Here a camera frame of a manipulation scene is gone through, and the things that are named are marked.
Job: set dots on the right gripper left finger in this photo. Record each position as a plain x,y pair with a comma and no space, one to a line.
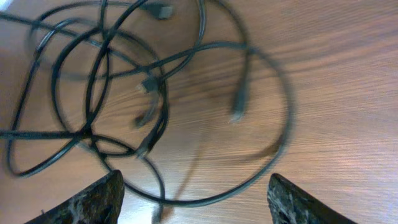
100,202

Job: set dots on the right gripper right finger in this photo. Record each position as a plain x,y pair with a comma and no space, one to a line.
289,204

